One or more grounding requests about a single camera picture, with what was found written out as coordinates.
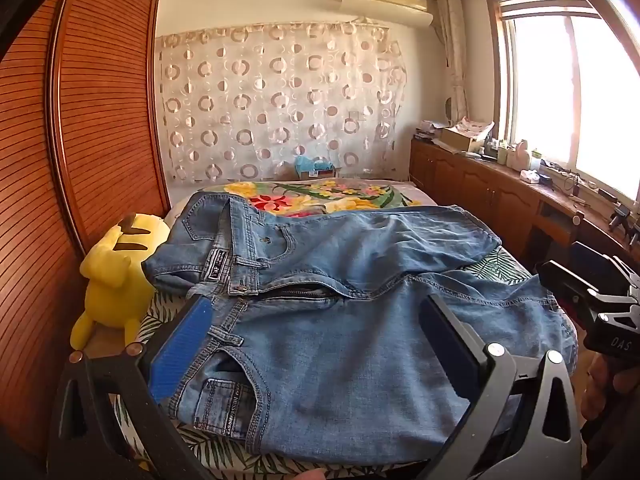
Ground circle patterned wall curtain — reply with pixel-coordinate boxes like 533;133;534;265
156;20;410;183

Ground bed with floral sheet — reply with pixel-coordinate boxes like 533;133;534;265
115;177;581;478

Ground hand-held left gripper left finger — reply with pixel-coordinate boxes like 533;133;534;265
47;294;221;480

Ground person's right hand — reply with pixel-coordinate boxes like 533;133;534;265
582;352;626;426

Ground blue tissue box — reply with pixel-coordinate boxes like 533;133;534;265
292;155;337;179

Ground cardboard box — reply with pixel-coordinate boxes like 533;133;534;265
440;127;485;154

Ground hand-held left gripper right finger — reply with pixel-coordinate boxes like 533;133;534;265
415;294;583;480

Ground yellow plush toy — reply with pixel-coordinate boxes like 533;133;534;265
70;212;173;351

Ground cream window curtain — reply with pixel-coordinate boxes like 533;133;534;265
435;0;472;128

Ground wooden framed window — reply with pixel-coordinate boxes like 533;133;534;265
485;0;640;207

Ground small black tripod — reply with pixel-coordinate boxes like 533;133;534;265
609;205;640;242

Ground wooden louvered wardrobe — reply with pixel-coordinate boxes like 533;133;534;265
0;0;172;461

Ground blue denim pants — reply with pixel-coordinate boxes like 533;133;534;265
144;192;578;467

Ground long wooden cabinet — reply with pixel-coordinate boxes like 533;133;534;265
410;136;640;271

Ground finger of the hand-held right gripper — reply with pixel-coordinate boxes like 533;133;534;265
537;259;610;329
570;241;640;302

